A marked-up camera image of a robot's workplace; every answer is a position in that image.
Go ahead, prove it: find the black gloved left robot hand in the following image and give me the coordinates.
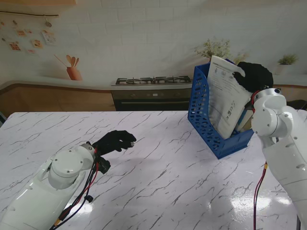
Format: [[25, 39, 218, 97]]
[[92, 130, 137, 155]]

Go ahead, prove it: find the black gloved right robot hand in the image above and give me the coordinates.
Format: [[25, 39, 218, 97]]
[[233, 61, 274, 93]]

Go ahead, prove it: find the white printed paper sheet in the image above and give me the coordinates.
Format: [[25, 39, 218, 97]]
[[207, 55, 252, 139]]

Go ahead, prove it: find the blue cover book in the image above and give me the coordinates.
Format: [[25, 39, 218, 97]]
[[236, 103, 255, 131]]

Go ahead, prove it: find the blue perforated plastic file rack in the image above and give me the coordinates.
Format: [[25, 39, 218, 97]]
[[187, 58, 255, 160]]

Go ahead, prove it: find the large illustrated picture book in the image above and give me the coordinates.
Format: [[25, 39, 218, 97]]
[[0, 0, 307, 118]]

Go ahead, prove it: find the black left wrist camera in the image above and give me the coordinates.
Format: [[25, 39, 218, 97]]
[[97, 157, 111, 175]]

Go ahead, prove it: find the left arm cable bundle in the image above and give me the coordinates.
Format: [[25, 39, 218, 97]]
[[49, 148, 101, 230]]

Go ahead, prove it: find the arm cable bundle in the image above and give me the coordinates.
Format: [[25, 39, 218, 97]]
[[253, 162, 269, 230], [49, 148, 101, 230]]

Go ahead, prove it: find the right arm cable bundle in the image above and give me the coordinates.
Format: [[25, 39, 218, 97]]
[[253, 162, 269, 230]]

